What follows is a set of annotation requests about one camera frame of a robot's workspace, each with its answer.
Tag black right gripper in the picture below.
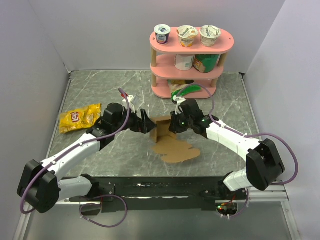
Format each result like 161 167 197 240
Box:
168 109 193 134

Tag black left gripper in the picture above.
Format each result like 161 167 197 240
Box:
113 105 157 134

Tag brown cardboard paper box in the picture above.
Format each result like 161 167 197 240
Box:
149 116 201 164

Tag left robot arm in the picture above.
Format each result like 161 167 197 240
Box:
17 103 157 214

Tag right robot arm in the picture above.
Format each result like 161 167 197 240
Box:
169 96 285 200

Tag green white snack bag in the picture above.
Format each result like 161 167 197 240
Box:
167 79 202 101

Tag pink three-tier shelf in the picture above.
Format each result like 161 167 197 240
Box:
149 27 235 99

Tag white paper cup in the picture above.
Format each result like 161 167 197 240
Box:
174 54 195 71

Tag green snack canister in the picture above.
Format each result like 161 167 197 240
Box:
193 54 220 74

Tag yellow Lays chip bag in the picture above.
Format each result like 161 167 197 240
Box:
58 103 102 134

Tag orange Chobani yogurt cup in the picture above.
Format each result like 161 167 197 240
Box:
176 25 199 48

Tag white Chobani yogurt cup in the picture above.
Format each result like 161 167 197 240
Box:
199 25 221 47

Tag blue yogurt cup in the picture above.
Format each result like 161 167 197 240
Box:
154 24 171 45

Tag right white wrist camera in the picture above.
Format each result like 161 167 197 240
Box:
172 95 186 115

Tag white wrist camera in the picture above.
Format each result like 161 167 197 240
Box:
119 88 139 113
172 95 186 115

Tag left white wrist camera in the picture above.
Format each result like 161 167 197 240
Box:
119 88 139 113

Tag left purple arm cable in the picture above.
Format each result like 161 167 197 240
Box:
19 96 131 215

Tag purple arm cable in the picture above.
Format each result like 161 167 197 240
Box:
19 96 131 215
174 83 300 186

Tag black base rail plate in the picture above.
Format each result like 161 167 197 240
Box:
70 176 246 213

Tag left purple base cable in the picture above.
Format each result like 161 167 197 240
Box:
79 194 128 228

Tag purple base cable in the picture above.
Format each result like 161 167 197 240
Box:
219 188 251 221
79 194 128 228

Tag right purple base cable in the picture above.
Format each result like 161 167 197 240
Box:
219 188 251 221

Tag aluminium frame rail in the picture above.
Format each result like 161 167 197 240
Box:
14 186 300 240

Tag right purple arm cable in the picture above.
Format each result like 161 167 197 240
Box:
174 83 300 186

